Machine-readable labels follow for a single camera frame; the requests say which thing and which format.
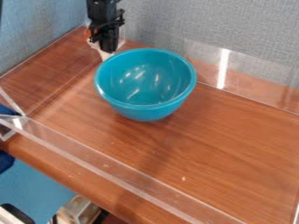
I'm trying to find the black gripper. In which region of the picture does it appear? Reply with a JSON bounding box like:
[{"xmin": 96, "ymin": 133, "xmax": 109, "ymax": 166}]
[{"xmin": 87, "ymin": 0, "xmax": 125, "ymax": 53}]

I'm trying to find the metal bracket under table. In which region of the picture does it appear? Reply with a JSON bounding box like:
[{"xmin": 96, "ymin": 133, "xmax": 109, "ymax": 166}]
[{"xmin": 47, "ymin": 195, "xmax": 101, "ymax": 224}]

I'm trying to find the clear acrylic back barrier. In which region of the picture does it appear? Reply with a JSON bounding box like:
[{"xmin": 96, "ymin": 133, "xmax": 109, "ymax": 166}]
[{"xmin": 183, "ymin": 40, "xmax": 299, "ymax": 115}]

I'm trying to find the clear acrylic barrier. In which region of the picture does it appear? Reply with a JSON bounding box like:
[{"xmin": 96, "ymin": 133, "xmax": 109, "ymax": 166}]
[
  {"xmin": 0, "ymin": 114, "xmax": 244, "ymax": 224},
  {"xmin": 183, "ymin": 40, "xmax": 299, "ymax": 115}
]

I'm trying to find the black object bottom left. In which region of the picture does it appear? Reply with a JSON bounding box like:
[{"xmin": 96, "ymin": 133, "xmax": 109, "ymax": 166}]
[{"xmin": 0, "ymin": 204, "xmax": 35, "ymax": 224}]

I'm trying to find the white brown toy mushroom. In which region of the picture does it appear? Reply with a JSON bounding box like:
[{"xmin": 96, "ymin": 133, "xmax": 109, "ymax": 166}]
[{"xmin": 99, "ymin": 50, "xmax": 115, "ymax": 62}]

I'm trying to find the blue cloth object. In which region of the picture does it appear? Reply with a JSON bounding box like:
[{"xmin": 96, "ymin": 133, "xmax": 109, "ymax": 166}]
[{"xmin": 0, "ymin": 103, "xmax": 21, "ymax": 175}]

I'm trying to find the clear acrylic front barrier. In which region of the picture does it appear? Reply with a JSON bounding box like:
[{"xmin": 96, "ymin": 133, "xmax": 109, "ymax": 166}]
[{"xmin": 0, "ymin": 114, "xmax": 244, "ymax": 224}]

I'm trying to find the blue bowl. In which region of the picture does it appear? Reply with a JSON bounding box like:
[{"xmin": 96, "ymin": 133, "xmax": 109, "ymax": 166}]
[{"xmin": 93, "ymin": 48, "xmax": 196, "ymax": 122}]

